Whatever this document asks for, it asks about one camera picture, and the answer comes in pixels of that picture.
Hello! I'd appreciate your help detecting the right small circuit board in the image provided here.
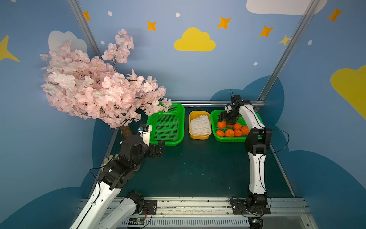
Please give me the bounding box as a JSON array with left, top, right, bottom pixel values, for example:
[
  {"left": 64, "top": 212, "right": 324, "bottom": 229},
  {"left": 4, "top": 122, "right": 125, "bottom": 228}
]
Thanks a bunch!
[{"left": 248, "top": 218, "right": 264, "bottom": 229}]

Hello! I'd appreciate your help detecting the white work glove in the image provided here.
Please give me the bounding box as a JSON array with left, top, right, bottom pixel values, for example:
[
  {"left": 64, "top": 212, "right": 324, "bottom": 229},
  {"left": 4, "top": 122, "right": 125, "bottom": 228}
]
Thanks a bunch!
[{"left": 104, "top": 155, "right": 116, "bottom": 165}]

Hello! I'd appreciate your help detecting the green plastic basket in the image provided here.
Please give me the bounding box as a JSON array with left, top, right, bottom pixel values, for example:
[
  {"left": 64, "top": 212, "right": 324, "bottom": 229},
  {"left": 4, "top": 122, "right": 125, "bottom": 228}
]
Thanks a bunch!
[
  {"left": 147, "top": 103, "right": 185, "bottom": 146},
  {"left": 210, "top": 110, "right": 264, "bottom": 142}
]

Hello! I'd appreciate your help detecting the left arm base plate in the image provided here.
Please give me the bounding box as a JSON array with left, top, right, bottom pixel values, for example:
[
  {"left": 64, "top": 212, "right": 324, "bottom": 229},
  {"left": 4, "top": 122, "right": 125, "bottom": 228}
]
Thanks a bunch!
[{"left": 136, "top": 199, "right": 158, "bottom": 215}]

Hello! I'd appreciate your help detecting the peeled bare orange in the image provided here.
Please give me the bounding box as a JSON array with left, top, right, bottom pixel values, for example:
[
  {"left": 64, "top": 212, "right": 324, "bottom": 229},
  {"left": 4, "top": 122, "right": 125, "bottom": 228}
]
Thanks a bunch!
[{"left": 217, "top": 121, "right": 226, "bottom": 129}]

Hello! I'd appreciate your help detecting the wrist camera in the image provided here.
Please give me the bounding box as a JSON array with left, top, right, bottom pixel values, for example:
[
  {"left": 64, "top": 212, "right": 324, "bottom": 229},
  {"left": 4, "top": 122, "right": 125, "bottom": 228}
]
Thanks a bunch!
[
  {"left": 138, "top": 124, "right": 152, "bottom": 146},
  {"left": 225, "top": 103, "right": 232, "bottom": 113}
]

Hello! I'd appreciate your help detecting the left small circuit board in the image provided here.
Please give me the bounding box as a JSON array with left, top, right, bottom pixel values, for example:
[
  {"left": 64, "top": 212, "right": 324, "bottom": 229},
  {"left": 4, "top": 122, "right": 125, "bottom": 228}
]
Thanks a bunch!
[{"left": 127, "top": 218, "right": 149, "bottom": 229}]

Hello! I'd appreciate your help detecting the yellow plastic tub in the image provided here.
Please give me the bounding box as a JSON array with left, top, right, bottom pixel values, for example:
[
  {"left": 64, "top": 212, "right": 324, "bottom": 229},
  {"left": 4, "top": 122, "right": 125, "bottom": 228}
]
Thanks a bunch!
[{"left": 189, "top": 111, "right": 211, "bottom": 140}]

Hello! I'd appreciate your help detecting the aluminium mounting rail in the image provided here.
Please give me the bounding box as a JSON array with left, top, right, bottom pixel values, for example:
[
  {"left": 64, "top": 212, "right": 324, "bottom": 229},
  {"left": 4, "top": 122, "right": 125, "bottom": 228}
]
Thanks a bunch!
[{"left": 104, "top": 196, "right": 317, "bottom": 229}]

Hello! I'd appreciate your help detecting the pink artificial blossom tree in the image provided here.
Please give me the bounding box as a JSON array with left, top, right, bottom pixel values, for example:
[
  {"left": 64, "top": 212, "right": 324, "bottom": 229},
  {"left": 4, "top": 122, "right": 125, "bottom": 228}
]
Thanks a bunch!
[{"left": 41, "top": 29, "right": 172, "bottom": 129}]

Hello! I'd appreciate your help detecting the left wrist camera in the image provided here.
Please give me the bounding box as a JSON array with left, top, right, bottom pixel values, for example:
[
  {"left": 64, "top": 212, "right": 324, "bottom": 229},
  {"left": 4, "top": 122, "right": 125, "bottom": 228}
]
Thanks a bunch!
[{"left": 138, "top": 124, "right": 152, "bottom": 146}]

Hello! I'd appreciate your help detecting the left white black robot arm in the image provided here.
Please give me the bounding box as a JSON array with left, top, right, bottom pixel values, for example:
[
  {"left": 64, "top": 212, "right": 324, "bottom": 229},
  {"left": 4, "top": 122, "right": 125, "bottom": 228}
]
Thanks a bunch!
[{"left": 71, "top": 135, "right": 165, "bottom": 229}]

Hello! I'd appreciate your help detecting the right green plastic basket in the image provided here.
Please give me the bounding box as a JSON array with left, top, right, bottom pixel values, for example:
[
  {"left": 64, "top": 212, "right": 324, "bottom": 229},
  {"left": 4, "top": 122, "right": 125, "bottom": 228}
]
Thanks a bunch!
[{"left": 210, "top": 110, "right": 264, "bottom": 142}]

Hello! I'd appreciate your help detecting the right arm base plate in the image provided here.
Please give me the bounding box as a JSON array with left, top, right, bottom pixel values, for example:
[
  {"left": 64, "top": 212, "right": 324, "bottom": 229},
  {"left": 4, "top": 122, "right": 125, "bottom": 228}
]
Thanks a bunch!
[{"left": 229, "top": 198, "right": 271, "bottom": 217}]

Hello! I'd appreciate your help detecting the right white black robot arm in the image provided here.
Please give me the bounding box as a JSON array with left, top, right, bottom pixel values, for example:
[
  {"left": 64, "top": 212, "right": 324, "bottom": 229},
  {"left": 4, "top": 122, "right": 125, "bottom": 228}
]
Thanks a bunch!
[{"left": 219, "top": 94, "right": 272, "bottom": 216}]

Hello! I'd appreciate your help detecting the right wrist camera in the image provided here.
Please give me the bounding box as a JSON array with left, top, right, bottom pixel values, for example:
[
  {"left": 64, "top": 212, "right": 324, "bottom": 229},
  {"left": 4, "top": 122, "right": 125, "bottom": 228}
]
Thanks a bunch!
[{"left": 225, "top": 103, "right": 232, "bottom": 113}]

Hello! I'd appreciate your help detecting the left green plastic basket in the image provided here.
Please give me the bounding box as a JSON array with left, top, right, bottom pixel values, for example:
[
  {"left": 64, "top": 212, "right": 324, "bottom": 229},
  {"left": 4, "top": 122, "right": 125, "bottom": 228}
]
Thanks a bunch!
[{"left": 147, "top": 103, "right": 185, "bottom": 146}]

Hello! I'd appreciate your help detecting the small circuit board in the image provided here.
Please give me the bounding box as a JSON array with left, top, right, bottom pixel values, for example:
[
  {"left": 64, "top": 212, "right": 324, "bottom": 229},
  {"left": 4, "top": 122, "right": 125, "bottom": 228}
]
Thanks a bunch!
[
  {"left": 127, "top": 218, "right": 149, "bottom": 229},
  {"left": 248, "top": 218, "right": 264, "bottom": 229}
]

